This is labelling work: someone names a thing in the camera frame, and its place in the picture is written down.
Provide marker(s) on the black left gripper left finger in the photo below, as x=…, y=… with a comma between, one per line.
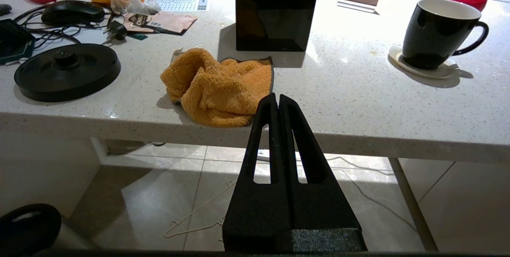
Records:
x=259, y=209

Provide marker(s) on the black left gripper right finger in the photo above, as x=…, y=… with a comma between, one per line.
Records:
x=318, y=209

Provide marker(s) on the pale table leg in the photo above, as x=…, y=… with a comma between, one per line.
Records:
x=414, y=205

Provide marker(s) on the orange towel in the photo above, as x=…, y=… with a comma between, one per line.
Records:
x=219, y=89

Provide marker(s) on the white round coaster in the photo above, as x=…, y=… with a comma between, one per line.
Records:
x=438, y=73

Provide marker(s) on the black tissue box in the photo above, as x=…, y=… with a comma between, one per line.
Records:
x=275, y=14

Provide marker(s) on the black mug white inside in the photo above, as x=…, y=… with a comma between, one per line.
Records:
x=434, y=38

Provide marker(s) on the black rounded floor object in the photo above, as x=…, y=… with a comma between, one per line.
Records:
x=28, y=229

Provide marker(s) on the black round kettle base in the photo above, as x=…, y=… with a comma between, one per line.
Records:
x=67, y=73

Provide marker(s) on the clear plastic bag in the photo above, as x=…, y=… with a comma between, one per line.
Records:
x=131, y=6

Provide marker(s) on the black oval mouse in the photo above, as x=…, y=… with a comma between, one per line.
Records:
x=71, y=12

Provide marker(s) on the black pouch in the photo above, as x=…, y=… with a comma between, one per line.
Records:
x=4, y=9

